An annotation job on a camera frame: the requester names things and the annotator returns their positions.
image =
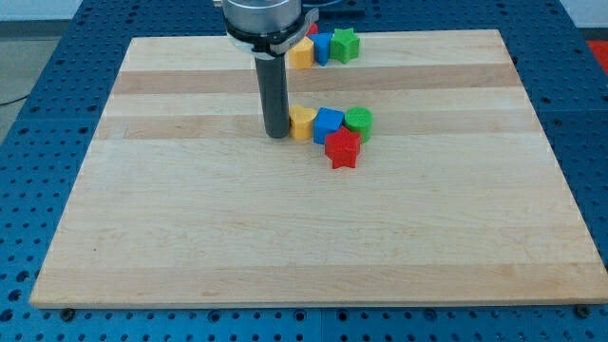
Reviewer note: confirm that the blue moon block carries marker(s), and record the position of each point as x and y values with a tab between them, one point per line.
322	46

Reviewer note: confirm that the light wooden board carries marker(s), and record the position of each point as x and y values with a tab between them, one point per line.
457	199

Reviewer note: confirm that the green cylinder block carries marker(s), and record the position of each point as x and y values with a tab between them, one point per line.
359	119

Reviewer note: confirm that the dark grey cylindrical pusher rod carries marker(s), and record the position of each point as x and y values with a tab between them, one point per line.
273	90

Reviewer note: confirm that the red object at right edge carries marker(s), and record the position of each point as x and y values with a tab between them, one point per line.
600	51

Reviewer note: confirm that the red block behind arm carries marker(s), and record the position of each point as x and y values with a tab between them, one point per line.
313	29

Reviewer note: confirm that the red star block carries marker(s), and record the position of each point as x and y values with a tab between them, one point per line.
342	147

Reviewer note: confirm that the green star block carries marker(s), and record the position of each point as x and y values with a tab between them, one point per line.
344	45

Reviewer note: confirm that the yellow pentagon block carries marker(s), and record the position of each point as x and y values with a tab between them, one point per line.
301	56

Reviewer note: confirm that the yellow heart block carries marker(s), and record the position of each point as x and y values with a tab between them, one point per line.
302	122

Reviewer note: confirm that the blue cube block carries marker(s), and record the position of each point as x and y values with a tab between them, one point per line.
327	121

